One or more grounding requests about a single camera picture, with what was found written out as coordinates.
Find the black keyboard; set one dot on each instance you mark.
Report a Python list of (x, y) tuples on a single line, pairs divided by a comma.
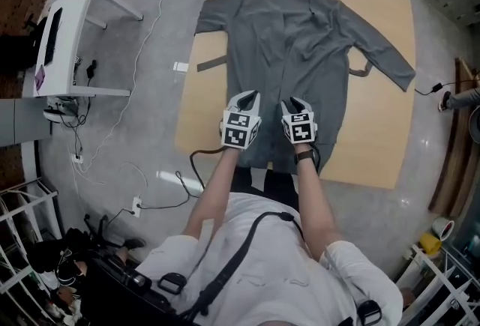
[(52, 36)]

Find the white desk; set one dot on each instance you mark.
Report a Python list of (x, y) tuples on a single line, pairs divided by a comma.
[(75, 36)]

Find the grey partition panel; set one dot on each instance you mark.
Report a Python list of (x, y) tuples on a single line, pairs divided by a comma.
[(22, 122)]

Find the white power strip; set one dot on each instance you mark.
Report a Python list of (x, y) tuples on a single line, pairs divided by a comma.
[(77, 158), (137, 206)]

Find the white shelf rack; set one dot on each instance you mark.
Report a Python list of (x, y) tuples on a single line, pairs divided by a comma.
[(442, 291), (22, 234)]

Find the yellow cup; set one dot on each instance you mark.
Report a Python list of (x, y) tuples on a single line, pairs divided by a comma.
[(430, 244)]

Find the grey robe garment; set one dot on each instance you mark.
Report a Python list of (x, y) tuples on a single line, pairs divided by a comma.
[(285, 54)]

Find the wooden planks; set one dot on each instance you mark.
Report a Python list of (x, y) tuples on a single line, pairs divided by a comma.
[(455, 167)]

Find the black camera rig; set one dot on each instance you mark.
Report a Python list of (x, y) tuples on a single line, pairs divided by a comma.
[(120, 291)]

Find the person's left forearm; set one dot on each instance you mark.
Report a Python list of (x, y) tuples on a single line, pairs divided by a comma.
[(213, 197)]

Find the black wristwatch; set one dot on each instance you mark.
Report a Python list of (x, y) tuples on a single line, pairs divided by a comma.
[(304, 156)]

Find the purple card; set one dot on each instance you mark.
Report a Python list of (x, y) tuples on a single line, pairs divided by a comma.
[(40, 76)]

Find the person's black trousers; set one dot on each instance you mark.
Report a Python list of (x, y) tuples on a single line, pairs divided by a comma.
[(277, 189)]

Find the white bucket with red inside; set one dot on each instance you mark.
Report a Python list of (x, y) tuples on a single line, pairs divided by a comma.
[(443, 229)]

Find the small black adapter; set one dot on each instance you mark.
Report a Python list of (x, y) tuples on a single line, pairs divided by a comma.
[(91, 69)]

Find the black padded office chair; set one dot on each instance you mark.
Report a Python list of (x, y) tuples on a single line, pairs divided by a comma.
[(18, 51)]

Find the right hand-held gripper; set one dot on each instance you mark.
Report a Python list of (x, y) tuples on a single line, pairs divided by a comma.
[(298, 129)]

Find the person's white shirt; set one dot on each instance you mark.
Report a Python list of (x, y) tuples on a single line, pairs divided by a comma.
[(270, 272)]

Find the person's right forearm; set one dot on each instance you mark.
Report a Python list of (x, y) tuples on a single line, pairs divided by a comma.
[(313, 204)]

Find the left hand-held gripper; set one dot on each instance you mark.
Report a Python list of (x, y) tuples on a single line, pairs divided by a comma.
[(240, 131)]

